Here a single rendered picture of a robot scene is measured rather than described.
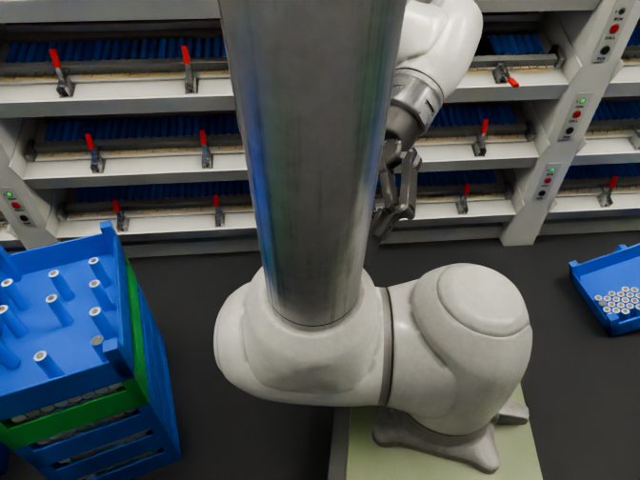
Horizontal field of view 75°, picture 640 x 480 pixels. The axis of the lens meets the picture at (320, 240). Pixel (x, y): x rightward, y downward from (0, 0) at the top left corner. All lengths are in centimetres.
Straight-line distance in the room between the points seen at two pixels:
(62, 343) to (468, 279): 63
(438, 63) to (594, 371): 85
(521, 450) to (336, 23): 66
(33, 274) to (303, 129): 77
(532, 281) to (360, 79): 117
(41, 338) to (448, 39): 77
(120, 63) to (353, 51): 90
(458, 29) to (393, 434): 59
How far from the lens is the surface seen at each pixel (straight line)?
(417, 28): 67
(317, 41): 22
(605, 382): 122
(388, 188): 56
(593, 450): 112
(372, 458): 68
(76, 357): 78
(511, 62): 114
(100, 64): 111
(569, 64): 119
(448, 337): 49
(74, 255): 93
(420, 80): 64
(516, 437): 75
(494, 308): 51
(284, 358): 45
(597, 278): 141
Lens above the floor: 90
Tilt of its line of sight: 42 degrees down
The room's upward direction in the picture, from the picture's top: straight up
